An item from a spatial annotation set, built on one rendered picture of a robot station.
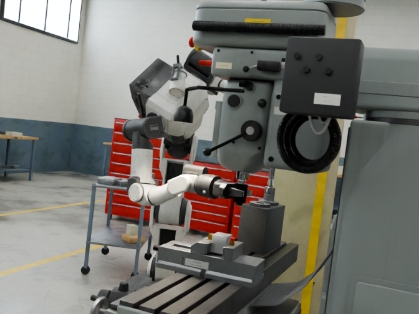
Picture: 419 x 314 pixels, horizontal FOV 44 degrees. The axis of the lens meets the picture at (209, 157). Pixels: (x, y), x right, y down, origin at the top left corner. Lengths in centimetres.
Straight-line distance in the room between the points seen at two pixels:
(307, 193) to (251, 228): 145
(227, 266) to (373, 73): 77
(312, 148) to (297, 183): 191
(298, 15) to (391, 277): 85
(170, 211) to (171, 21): 1003
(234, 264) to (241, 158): 36
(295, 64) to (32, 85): 1094
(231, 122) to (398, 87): 55
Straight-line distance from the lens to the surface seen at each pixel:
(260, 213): 214
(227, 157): 179
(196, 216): 699
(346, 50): 144
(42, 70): 1243
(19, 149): 1205
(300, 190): 358
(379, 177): 159
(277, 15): 175
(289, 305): 194
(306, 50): 145
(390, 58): 169
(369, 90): 167
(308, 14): 173
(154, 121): 220
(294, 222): 361
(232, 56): 178
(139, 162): 217
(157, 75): 235
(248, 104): 176
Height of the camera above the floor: 144
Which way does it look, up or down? 3 degrees down
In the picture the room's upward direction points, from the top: 7 degrees clockwise
